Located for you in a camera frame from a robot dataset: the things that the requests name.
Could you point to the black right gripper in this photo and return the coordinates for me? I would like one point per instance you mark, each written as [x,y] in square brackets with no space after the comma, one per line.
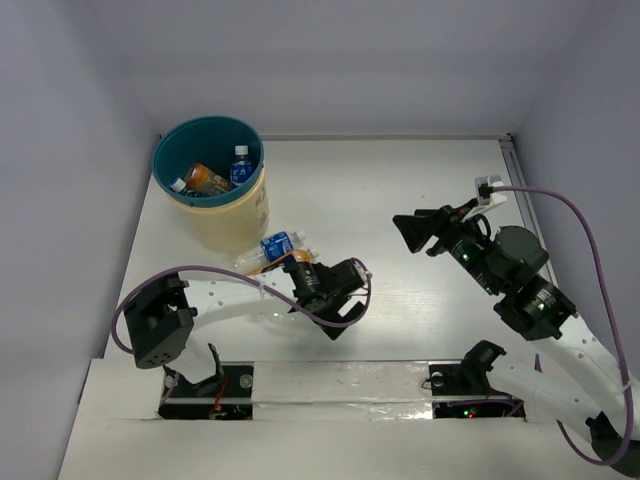
[444,222]

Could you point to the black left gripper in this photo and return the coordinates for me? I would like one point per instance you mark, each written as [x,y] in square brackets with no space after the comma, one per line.
[293,267]

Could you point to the blue label clear bottle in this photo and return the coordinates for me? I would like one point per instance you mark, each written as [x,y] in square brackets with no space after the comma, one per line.
[242,167]

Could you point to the orange label tea bottle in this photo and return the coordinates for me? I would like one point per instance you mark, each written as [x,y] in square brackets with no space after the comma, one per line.
[204,180]

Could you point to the large clear ribbed bottle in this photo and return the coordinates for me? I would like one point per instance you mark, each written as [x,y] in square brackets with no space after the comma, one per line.
[180,187]

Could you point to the clear bottle white cap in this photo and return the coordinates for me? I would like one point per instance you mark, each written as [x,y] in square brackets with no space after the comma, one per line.
[288,325]

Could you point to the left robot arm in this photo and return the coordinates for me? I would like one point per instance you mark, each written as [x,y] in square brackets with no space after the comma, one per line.
[155,320]

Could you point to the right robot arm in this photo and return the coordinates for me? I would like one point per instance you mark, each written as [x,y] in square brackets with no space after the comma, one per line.
[603,407]

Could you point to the teal and cream bin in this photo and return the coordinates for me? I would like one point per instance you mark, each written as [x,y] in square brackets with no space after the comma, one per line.
[231,222]

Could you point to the orange bottle dark label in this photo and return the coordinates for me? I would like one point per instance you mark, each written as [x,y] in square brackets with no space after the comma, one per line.
[294,256]

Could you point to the small blue label bottle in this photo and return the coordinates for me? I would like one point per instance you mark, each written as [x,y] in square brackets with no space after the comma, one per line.
[270,249]

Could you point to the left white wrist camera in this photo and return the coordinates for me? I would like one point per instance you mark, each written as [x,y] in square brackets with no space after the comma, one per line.
[364,273]

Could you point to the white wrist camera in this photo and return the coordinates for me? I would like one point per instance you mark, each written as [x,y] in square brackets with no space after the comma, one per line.
[487,197]
[364,273]

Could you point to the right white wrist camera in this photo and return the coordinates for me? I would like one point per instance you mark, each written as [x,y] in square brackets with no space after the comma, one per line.
[487,197]

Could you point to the silver taped front rail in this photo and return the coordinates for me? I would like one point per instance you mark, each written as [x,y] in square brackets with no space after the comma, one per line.
[351,391]

